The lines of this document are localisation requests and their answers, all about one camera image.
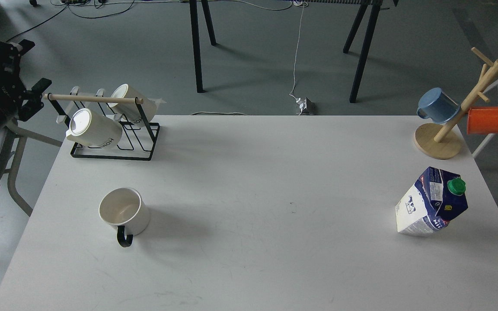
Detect black table legs left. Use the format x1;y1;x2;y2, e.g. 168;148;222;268
188;0;217;94

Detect white mug on rack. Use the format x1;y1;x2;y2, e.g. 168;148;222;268
109;83;162;128
65;108;123;149

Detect blue white milk carton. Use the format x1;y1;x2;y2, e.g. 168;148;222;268
395;167;468;236

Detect black cable on floor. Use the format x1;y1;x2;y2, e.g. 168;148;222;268
6;0;137;43

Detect black table legs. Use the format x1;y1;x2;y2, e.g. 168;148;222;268
188;0;217;94
342;0;383;104

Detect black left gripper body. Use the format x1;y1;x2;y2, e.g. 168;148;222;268
0;41;28;122

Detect blue mug on tree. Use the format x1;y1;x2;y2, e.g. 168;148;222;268
416;87;460;124

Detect white cable on floor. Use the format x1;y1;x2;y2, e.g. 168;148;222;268
289;0;308;102

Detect black wire mug rack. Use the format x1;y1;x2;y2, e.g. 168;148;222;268
44;83;164;161

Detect white mug black handle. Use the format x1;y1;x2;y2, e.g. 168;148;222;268
99;187;151;248

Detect black table legs right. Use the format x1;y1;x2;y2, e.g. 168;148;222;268
342;0;383;104

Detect orange mug on tree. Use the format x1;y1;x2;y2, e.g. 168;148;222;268
467;106;498;135

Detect white mug rear on rack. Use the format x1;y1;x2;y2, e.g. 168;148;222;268
109;83;162;128

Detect wooden mug tree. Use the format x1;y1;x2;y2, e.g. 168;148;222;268
413;47;498;159

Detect white mug front on rack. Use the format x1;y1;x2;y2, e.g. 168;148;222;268
65;108;123;149

